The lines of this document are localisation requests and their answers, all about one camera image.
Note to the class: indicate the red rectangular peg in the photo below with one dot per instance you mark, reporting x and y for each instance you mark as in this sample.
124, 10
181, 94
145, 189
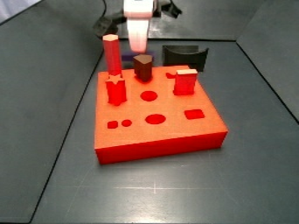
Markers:
184, 81

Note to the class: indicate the tall red hexagonal peg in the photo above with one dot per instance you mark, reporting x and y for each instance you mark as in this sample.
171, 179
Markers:
112, 54

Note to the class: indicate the red peg board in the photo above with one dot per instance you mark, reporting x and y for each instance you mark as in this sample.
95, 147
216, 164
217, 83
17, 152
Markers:
156, 123

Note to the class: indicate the black curved fixture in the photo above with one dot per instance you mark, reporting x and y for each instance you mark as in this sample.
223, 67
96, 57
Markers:
184, 55

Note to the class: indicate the dark brown peg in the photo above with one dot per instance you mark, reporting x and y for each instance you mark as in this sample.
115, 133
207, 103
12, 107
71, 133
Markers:
143, 67

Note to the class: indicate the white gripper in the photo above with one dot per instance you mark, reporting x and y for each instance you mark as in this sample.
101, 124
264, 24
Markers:
139, 9

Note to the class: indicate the red star peg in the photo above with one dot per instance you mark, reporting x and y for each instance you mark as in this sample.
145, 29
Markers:
116, 89

